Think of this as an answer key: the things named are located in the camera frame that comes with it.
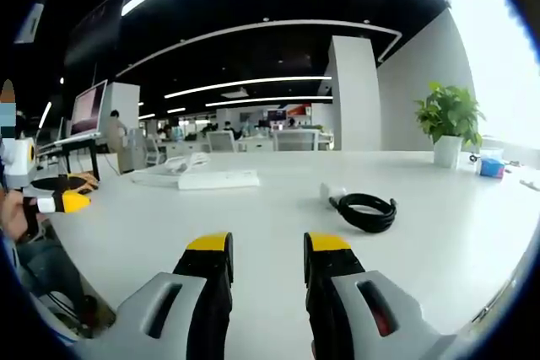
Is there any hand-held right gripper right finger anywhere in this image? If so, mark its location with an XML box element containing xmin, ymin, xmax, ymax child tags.
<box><xmin>303</xmin><ymin>231</ymin><xmax>461</xmax><ymax>360</ymax></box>

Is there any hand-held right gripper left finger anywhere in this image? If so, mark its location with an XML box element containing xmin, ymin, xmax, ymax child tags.
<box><xmin>75</xmin><ymin>231</ymin><xmax>235</xmax><ymax>360</ymax></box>

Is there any white charger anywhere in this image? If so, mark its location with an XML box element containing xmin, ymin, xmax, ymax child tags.
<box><xmin>319</xmin><ymin>181</ymin><xmax>349</xmax><ymax>209</ymax></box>

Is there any white desk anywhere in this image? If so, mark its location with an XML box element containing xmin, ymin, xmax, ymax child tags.
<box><xmin>31</xmin><ymin>148</ymin><xmax>540</xmax><ymax>360</ymax></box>

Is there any straight ceiling light strip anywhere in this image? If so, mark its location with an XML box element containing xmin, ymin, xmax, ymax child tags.
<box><xmin>163</xmin><ymin>75</ymin><xmax>334</xmax><ymax>99</ymax></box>
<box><xmin>204</xmin><ymin>95</ymin><xmax>334</xmax><ymax>109</ymax></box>

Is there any person's left hand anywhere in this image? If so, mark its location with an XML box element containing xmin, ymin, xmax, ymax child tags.
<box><xmin>0</xmin><ymin>189</ymin><xmax>47</xmax><ymax>243</ymax></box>

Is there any orange patterned object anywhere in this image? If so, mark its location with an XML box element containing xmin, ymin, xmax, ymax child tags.
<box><xmin>78</xmin><ymin>170</ymin><xmax>101</xmax><ymax>194</ymax></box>

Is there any black laptop stand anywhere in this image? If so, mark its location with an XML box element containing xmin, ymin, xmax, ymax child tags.
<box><xmin>36</xmin><ymin>137</ymin><xmax>103</xmax><ymax>183</ymax></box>

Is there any person's leg in jeans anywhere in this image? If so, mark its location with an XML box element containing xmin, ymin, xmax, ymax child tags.
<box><xmin>13</xmin><ymin>236</ymin><xmax>88</xmax><ymax>321</ymax></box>

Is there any white cabinet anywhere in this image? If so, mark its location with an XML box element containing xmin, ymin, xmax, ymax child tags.
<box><xmin>116</xmin><ymin>127</ymin><xmax>148</xmax><ymax>174</ymax></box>

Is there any silver laptop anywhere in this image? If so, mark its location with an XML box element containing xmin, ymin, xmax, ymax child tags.
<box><xmin>53</xmin><ymin>78</ymin><xmax>110</xmax><ymax>145</ymax></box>

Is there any white office chair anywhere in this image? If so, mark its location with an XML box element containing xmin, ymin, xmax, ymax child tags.
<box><xmin>272</xmin><ymin>128</ymin><xmax>321</xmax><ymax>153</ymax></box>
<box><xmin>206</xmin><ymin>130</ymin><xmax>238</xmax><ymax>153</ymax></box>
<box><xmin>142</xmin><ymin>134</ymin><xmax>166</xmax><ymax>167</ymax></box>

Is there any large black monitor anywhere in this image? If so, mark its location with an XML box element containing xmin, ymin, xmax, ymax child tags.
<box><xmin>64</xmin><ymin>0</ymin><xmax>131</xmax><ymax>71</ymax></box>

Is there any blue box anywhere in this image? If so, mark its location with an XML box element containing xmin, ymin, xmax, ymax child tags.
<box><xmin>479</xmin><ymin>158</ymin><xmax>505</xmax><ymax>180</ymax></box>

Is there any clear plastic container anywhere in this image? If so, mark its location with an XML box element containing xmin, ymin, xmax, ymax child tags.
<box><xmin>478</xmin><ymin>147</ymin><xmax>505</xmax><ymax>162</ymax></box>

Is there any green plant in white pot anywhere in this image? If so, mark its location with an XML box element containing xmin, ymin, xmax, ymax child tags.
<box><xmin>414</xmin><ymin>80</ymin><xmax>487</xmax><ymax>169</ymax></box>

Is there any black coiled charger cable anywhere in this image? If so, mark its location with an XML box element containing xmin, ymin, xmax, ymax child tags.
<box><xmin>328</xmin><ymin>192</ymin><xmax>400</xmax><ymax>234</ymax></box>

